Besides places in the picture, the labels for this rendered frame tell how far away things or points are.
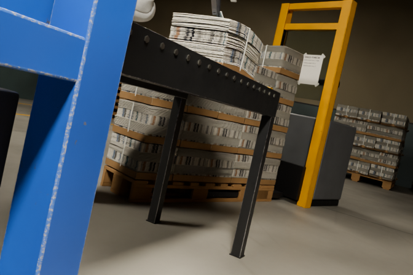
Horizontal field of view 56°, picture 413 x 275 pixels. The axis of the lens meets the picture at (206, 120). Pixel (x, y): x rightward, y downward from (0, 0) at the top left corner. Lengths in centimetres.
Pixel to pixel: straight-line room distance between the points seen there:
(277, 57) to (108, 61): 278
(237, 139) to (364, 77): 648
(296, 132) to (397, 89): 546
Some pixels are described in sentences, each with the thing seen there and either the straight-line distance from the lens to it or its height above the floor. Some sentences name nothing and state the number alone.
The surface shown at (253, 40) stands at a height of 101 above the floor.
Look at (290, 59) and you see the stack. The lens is 334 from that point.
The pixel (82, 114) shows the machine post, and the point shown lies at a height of 60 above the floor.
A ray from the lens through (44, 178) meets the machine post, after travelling 57.
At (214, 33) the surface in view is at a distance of 165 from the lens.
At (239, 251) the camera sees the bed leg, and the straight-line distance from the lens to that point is 194.
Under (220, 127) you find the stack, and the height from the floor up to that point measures 54.
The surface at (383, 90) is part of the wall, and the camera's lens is 911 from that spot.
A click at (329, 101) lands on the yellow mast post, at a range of 355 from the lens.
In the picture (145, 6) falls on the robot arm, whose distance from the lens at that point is 239.
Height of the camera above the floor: 64
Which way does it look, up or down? 1 degrees down
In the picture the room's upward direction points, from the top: 13 degrees clockwise
